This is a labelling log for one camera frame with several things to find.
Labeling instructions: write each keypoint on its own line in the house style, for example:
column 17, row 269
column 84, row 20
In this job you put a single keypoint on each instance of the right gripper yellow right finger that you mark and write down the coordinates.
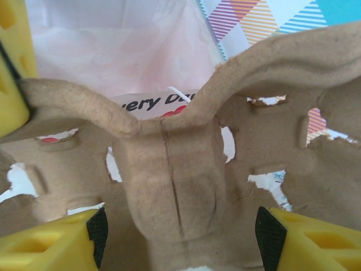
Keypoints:
column 318, row 248

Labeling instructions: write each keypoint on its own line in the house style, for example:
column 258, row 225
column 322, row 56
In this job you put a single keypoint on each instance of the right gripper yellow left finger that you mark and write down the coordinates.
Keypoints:
column 42, row 248

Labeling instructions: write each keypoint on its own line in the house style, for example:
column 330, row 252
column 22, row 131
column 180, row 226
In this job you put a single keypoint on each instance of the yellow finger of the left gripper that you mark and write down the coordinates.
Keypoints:
column 14, row 56

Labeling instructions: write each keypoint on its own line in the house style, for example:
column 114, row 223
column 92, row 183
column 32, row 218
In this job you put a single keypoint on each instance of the red and white gift bag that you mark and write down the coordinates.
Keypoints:
column 112, row 48

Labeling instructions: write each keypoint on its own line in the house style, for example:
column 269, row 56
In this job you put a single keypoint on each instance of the brown pulp cup carrier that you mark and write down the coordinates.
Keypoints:
column 175, row 169

